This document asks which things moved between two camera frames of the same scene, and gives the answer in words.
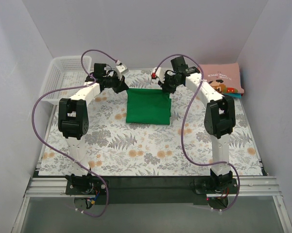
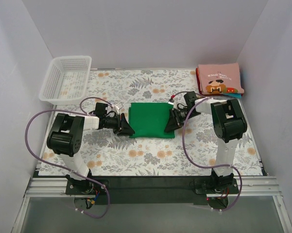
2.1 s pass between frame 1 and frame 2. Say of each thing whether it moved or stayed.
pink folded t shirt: stayed
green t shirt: moved
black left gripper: moved
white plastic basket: stayed
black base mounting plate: stayed
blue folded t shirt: stayed
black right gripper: moved
